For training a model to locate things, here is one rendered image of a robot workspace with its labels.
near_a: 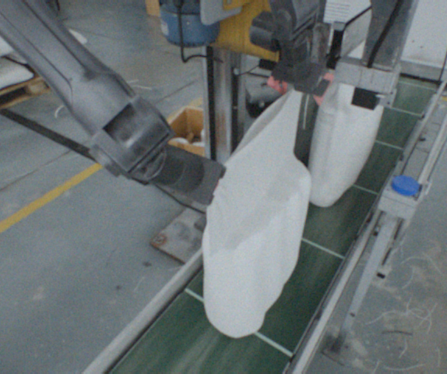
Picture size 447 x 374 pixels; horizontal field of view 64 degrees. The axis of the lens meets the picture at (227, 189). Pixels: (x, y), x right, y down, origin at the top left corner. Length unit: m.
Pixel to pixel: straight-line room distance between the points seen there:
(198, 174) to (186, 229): 1.40
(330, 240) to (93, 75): 1.17
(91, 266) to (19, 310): 0.34
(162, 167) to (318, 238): 1.03
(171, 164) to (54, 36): 0.19
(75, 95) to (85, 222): 1.76
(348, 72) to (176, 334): 0.87
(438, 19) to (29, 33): 3.53
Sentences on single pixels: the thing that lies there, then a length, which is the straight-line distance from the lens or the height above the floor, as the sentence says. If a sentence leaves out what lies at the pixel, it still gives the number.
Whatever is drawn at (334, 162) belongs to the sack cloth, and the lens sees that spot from 1.44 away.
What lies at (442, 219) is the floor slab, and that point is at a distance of 2.30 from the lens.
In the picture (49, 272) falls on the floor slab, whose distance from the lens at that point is 1.94.
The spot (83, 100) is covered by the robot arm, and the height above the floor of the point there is 1.24.
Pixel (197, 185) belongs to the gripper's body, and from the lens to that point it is 0.53.
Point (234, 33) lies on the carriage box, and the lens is 1.11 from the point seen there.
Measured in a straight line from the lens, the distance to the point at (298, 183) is 0.95.
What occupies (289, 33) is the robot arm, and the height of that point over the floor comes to 1.19.
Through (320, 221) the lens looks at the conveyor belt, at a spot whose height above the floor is 0.38.
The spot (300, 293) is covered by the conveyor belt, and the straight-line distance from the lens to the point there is 1.25.
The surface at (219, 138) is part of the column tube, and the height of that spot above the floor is 0.67.
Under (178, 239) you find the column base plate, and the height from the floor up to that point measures 0.02.
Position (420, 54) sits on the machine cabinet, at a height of 0.25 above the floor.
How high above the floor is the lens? 1.40
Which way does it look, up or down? 40 degrees down
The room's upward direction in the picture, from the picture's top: straight up
